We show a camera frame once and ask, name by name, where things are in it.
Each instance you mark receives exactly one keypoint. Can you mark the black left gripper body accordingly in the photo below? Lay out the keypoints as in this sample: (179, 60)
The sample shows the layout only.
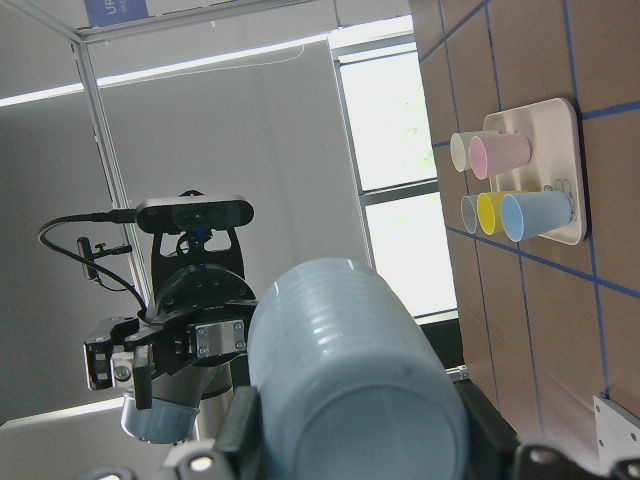
(193, 287)

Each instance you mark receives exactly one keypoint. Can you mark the pale green plastic cup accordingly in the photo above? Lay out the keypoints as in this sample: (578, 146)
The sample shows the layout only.
(459, 147)

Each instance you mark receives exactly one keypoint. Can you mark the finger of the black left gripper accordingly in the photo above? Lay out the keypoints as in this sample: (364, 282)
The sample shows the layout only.
(142, 377)

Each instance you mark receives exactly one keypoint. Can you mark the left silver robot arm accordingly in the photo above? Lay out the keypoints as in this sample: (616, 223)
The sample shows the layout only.
(176, 398)

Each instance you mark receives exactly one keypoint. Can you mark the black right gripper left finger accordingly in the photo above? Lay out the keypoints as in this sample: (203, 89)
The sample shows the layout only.
(239, 437)

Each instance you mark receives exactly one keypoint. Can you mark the grey plastic cup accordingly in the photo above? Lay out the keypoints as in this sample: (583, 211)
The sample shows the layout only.
(468, 210)

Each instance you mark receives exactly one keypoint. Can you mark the yellow plastic cup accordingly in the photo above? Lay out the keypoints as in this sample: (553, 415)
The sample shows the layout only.
(489, 211)

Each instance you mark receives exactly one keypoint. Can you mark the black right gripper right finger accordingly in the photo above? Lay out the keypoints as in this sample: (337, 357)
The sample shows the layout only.
(492, 440)

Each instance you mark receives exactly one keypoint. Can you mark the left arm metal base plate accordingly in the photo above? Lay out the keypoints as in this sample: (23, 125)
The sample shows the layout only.
(617, 433)

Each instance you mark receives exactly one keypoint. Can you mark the cream rectangular serving tray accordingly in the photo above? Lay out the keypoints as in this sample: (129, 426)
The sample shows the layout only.
(552, 129)

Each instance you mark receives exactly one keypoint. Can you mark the pink plastic cup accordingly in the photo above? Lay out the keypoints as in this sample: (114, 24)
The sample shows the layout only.
(496, 154)

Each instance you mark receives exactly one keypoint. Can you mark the light blue plastic cup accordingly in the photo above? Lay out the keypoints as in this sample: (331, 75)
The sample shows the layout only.
(350, 388)

